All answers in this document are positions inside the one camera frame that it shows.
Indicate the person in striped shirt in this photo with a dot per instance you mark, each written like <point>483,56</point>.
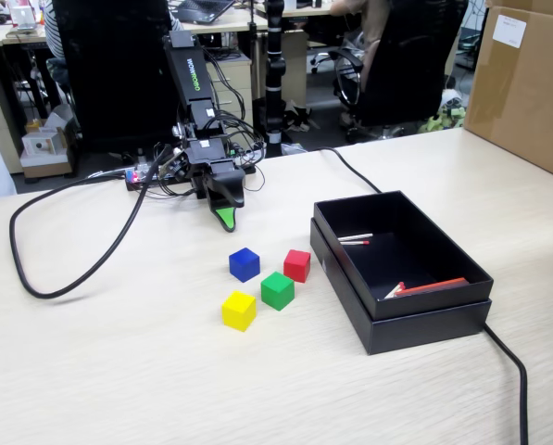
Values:
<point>54,28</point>

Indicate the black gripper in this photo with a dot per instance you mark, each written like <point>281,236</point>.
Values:
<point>206,155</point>

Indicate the green wooden cube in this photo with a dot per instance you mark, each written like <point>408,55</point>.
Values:
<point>277,291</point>

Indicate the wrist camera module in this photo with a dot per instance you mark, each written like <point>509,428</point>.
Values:
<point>178,170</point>

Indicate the black open box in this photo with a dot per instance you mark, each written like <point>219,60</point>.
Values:
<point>424,334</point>

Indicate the controller circuit board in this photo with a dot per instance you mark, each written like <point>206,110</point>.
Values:
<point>132,176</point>

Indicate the large brown cardboard box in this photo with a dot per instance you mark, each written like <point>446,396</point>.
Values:
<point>526,92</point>

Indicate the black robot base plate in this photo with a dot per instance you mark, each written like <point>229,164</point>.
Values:
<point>134,186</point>

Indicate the green yellow toy pile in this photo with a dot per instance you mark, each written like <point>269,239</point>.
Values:
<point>443,118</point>

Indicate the long orange stick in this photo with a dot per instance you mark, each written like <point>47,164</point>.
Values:
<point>433,286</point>

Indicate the red tipped matchstick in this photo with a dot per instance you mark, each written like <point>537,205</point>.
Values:
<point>395,290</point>
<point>355,242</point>

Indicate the small open carton white insert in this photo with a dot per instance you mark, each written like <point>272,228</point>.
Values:
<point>42,146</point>

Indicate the white wooden stick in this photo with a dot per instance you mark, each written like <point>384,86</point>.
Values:
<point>355,237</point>

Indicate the black laptop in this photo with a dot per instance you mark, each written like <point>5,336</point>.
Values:
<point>202,9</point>

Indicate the cardboard scraps pile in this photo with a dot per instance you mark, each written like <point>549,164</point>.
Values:
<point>299,118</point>

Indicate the person in beige shirt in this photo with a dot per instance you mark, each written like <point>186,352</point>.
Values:
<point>372,23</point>

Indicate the yellow wooden cube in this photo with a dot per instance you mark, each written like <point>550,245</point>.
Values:
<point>239,310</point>

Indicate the tall black office chair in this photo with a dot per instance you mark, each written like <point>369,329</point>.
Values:
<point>114,69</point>

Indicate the black pole white bands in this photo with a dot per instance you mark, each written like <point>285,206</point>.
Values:
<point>274,69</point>

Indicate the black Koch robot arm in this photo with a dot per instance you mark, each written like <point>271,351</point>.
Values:
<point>190,69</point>

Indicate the red wooden cube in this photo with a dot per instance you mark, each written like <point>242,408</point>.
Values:
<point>297,266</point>

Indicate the black cardboard box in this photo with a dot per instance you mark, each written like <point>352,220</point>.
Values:
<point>433,301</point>

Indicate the blue wooden cube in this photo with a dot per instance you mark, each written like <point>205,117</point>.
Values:
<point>243,264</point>

